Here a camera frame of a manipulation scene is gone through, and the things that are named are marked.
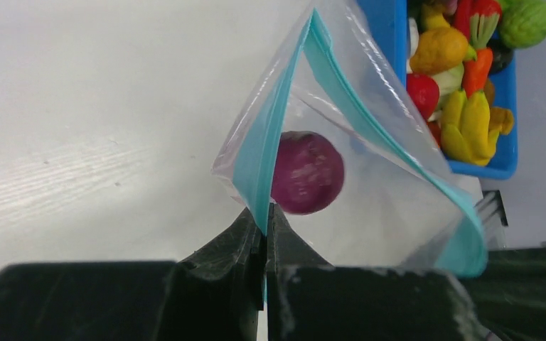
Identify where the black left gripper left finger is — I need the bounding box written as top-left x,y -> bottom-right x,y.
0,210 -> 266,340

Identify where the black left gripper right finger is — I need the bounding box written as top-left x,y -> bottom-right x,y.
266,204 -> 486,340

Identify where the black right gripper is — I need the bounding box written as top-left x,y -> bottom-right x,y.
461,248 -> 546,341

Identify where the clear zip top bag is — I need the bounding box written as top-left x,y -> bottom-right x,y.
212,1 -> 488,277

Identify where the yellow toy banana bunch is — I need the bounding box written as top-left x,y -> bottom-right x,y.
440,90 -> 500,166

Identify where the red toy apple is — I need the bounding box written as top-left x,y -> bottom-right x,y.
406,73 -> 440,121

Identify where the brown toy walnut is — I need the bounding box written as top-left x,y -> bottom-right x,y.
489,107 -> 515,135

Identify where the pale green toy cabbage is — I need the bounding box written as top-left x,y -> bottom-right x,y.
432,64 -> 464,97

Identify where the orange toy carrot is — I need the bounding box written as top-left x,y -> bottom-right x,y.
462,13 -> 500,97

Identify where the orange toy citrus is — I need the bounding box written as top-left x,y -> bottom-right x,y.
409,27 -> 477,75

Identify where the green bumpy toy fruit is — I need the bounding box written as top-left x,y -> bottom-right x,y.
498,0 -> 546,49

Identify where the white toy garlic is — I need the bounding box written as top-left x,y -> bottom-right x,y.
406,17 -> 419,74

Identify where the red toy chili pepper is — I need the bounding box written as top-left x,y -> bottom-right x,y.
452,0 -> 503,40

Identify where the blue plastic bin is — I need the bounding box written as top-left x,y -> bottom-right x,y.
357,1 -> 518,180

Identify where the aluminium table edge rail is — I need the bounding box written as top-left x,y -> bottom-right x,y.
476,190 -> 508,250

